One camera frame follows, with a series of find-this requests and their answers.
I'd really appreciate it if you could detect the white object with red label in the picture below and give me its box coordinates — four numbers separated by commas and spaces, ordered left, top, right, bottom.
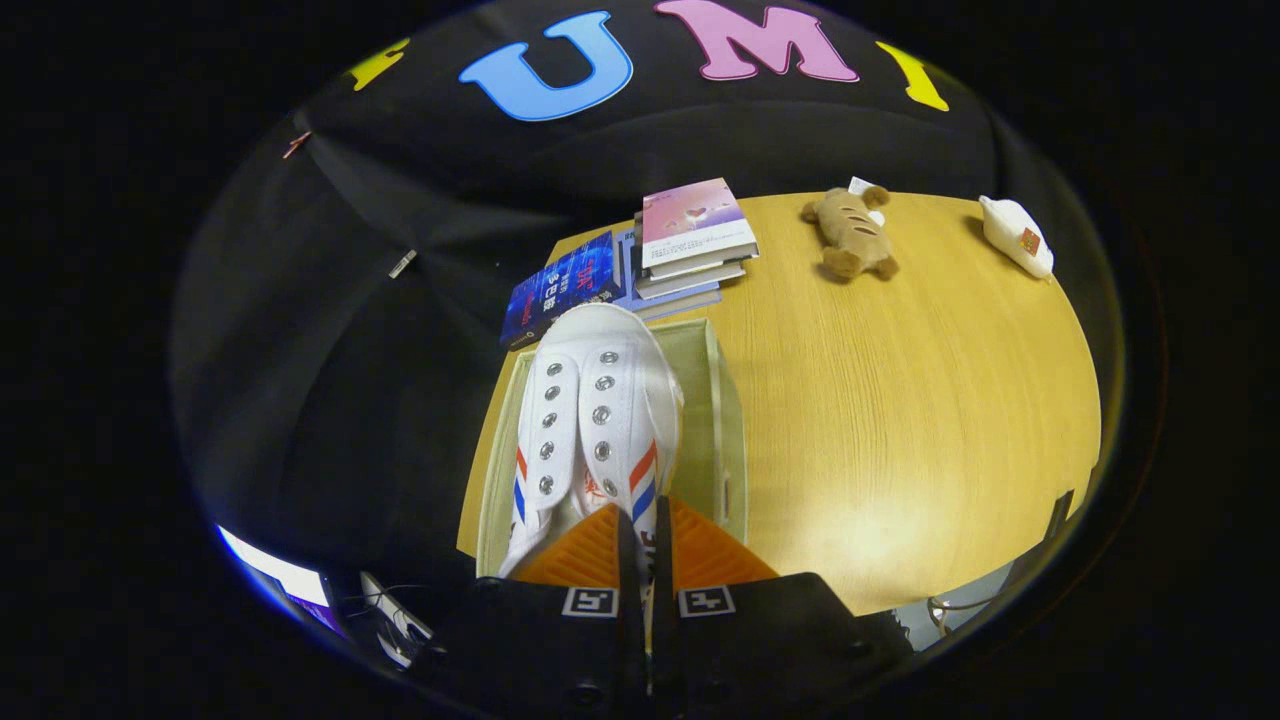
979, 195, 1055, 280

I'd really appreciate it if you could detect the black and white device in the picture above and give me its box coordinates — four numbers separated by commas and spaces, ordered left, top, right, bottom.
358, 570, 436, 669

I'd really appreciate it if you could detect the black cable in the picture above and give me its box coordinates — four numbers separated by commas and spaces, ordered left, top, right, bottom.
926, 595, 1001, 636

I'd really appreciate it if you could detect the lavender book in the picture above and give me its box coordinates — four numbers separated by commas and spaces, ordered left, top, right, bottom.
612, 230, 723, 323

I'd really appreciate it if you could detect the grey book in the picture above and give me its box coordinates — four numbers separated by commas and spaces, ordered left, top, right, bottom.
633, 210, 748, 301

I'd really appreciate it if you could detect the beige fabric storage box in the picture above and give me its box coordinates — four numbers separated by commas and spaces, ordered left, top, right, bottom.
476, 318, 749, 579

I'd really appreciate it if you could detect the brown plush toy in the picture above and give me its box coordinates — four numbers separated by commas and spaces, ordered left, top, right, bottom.
800, 177, 899, 283

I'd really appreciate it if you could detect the pink cover book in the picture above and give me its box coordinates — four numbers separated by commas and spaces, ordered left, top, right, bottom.
641, 178, 760, 283

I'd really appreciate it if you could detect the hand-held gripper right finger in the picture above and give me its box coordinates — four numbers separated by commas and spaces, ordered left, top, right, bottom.
650, 497, 913, 720

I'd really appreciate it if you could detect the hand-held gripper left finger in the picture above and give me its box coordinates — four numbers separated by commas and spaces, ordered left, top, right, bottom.
425, 503, 649, 720

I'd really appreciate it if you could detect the white striped canvas shoe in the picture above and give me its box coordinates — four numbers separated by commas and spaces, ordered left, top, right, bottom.
497, 303, 687, 579

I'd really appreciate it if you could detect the computer monitor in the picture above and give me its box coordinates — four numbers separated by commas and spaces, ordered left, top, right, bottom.
218, 525, 346, 636

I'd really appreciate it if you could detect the dark blue book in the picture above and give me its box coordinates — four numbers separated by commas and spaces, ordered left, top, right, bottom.
500, 230, 626, 351

